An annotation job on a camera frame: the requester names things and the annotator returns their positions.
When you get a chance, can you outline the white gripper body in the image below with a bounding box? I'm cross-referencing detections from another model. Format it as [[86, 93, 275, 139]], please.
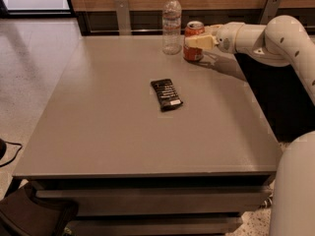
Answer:
[[217, 22, 244, 54]]

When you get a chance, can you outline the black snack bar wrapper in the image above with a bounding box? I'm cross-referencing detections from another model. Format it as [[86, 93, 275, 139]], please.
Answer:
[[151, 79, 183, 112]]

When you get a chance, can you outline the metal wall bracket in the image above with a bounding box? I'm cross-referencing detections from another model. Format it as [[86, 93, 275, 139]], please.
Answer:
[[114, 0, 132, 35], [259, 0, 282, 25]]

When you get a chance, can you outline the grey cabinet with drawers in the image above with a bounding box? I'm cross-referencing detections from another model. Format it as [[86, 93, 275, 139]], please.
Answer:
[[14, 36, 282, 236]]

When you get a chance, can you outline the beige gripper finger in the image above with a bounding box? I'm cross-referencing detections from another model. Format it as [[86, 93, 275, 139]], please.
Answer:
[[205, 25, 221, 35], [184, 34, 219, 49]]

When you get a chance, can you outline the left metal wall bracket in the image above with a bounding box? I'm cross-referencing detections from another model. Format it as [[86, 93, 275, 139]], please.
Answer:
[[114, 0, 132, 35]]

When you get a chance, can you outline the red coke can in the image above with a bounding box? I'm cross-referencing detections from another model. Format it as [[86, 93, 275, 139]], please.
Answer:
[[183, 21, 205, 62]]

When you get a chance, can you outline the right metal wall bracket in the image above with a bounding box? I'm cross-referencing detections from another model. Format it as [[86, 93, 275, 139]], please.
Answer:
[[259, 0, 282, 25]]

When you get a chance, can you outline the black cable on floor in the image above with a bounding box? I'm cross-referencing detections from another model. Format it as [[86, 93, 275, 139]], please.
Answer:
[[0, 138, 24, 168]]

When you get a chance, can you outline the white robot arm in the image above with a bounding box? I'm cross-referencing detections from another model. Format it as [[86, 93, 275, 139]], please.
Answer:
[[184, 15, 315, 236]]

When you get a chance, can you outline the dark bag on floor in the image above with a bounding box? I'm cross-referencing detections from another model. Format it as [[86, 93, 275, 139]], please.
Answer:
[[0, 183, 79, 236]]

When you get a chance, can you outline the clear plastic water bottle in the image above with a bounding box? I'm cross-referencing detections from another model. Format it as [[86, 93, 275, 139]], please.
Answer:
[[162, 0, 182, 55]]

